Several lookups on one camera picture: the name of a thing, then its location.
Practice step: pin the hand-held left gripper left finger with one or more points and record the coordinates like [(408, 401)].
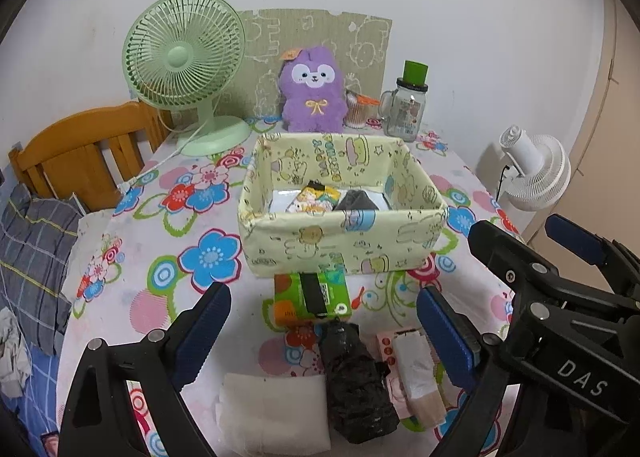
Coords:
[(205, 332)]

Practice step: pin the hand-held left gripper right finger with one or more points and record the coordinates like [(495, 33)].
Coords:
[(445, 337)]

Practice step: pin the cartoon sticker packet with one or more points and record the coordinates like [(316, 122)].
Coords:
[(312, 199)]

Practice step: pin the glass jar with green lid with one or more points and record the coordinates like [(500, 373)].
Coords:
[(405, 117)]

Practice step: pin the white tissue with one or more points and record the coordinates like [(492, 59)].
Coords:
[(270, 412)]

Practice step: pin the white flat packet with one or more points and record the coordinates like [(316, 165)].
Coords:
[(280, 201)]

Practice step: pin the cartoon print fabric storage box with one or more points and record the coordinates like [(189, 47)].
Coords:
[(300, 247)]

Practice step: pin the white circulator fan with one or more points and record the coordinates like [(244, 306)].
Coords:
[(542, 172)]

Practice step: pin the white crumpled cloth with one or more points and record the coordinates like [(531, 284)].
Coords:
[(12, 352)]

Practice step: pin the green orange tissue pack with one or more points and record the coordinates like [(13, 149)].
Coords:
[(340, 292)]

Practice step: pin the beige wooden cabinet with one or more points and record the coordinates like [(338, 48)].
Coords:
[(615, 137)]

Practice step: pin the pink wet wipes pack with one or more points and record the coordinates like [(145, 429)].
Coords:
[(415, 367)]

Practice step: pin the green desk fan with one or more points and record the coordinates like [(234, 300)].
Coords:
[(182, 57)]

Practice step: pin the black soft item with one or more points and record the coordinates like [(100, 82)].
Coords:
[(356, 201)]

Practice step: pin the cotton swab container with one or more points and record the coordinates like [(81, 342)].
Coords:
[(356, 112)]

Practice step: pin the grey plaid cloth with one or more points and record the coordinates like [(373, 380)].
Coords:
[(35, 247)]

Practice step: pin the printed cardboard panel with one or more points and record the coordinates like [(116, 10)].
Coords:
[(360, 37)]

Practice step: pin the purple plush toy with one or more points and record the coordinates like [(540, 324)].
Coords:
[(312, 107)]

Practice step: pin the wooden headboard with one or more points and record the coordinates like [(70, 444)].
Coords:
[(75, 147)]

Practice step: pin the floral tablecloth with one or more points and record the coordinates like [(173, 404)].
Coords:
[(150, 247)]

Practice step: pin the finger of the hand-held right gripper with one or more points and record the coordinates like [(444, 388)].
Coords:
[(575, 237), (520, 262)]

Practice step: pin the black plastic bag roll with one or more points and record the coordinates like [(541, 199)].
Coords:
[(355, 387)]

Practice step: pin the blue checked sheet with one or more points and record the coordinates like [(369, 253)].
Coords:
[(37, 387)]

